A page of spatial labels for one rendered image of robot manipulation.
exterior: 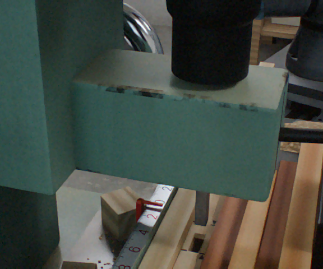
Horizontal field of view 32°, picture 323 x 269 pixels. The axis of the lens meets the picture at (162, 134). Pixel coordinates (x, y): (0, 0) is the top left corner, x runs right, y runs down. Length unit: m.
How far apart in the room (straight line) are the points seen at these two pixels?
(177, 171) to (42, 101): 0.10
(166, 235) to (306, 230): 0.10
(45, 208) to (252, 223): 0.25
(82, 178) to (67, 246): 1.61
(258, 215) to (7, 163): 0.19
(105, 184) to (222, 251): 1.82
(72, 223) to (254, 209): 0.30
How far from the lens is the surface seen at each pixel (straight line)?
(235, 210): 0.46
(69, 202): 0.73
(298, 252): 0.39
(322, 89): 1.03
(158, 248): 0.42
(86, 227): 0.69
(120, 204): 0.65
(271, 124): 0.35
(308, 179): 0.47
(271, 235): 0.44
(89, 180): 2.25
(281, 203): 0.47
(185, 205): 0.46
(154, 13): 4.01
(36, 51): 0.34
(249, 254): 0.41
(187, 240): 0.44
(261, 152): 0.36
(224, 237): 0.43
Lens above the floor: 1.22
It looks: 28 degrees down
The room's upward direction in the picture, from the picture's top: 1 degrees clockwise
